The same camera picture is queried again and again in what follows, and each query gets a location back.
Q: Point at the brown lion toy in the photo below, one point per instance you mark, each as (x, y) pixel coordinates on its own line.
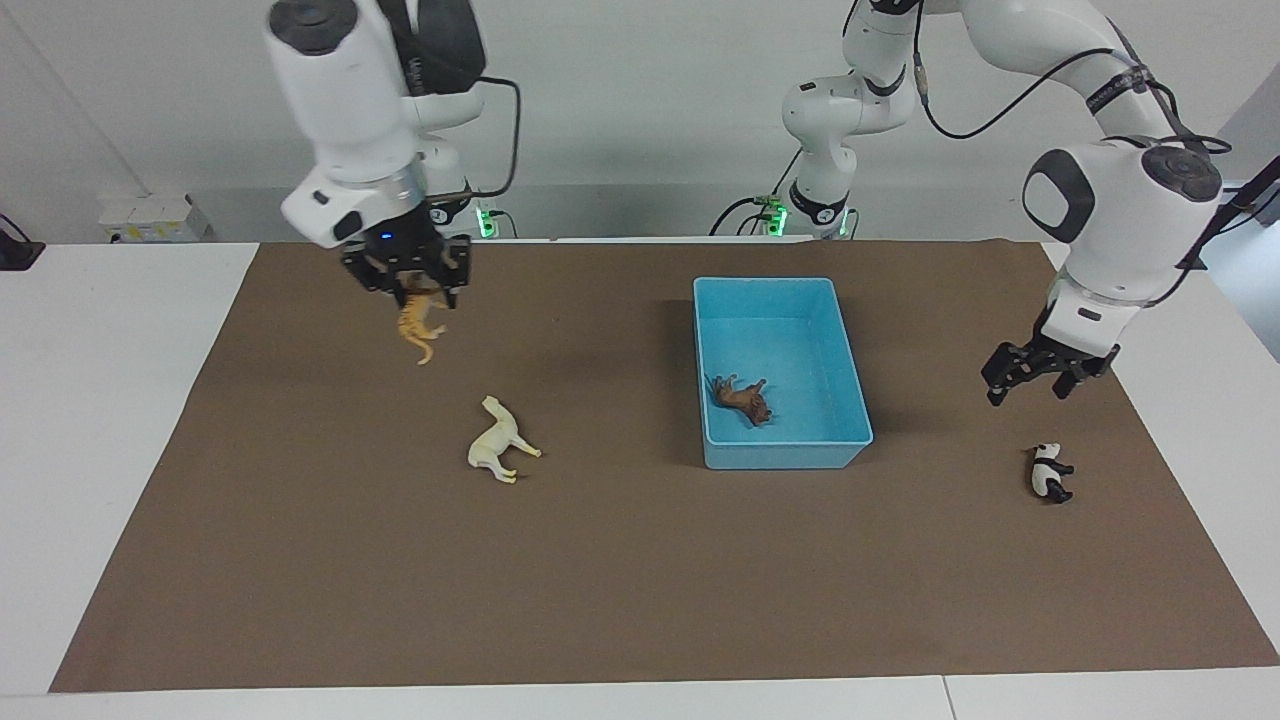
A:
(742, 398)

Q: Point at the white cardboard box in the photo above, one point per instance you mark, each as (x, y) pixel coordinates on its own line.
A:
(150, 218)

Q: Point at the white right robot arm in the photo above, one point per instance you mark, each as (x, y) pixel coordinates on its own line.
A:
(350, 100)

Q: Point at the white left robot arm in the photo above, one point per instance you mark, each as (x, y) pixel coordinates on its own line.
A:
(1120, 210)

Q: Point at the black camera stand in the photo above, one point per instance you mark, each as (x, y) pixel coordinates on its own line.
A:
(1250, 195)

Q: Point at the orange tiger toy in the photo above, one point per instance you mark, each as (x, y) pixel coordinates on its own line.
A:
(415, 322)

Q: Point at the green-lit left base connector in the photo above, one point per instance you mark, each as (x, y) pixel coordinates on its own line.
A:
(773, 215)

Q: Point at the green-lit base connector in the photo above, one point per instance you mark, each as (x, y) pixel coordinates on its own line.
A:
(773, 215)
(487, 220)

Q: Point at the cream horse toy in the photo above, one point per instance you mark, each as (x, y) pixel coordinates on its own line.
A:
(495, 440)

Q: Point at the black table clamp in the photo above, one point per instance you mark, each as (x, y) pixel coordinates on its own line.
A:
(18, 252)

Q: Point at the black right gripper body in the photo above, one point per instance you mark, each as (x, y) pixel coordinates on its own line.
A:
(405, 255)

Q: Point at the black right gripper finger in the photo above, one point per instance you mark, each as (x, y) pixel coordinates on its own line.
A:
(450, 288)
(398, 288)

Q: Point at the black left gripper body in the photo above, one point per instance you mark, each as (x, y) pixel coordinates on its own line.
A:
(1065, 352)

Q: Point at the light blue storage box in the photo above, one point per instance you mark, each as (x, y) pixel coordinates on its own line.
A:
(780, 445)

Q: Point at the brown table mat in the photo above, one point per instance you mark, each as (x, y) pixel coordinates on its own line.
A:
(600, 560)

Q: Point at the green-lit right base connector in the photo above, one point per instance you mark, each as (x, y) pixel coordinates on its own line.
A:
(487, 220)

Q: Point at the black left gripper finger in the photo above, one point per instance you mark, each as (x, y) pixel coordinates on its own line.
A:
(1002, 370)
(1072, 382)

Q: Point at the black and white panda toy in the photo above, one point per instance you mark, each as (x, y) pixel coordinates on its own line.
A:
(1047, 472)

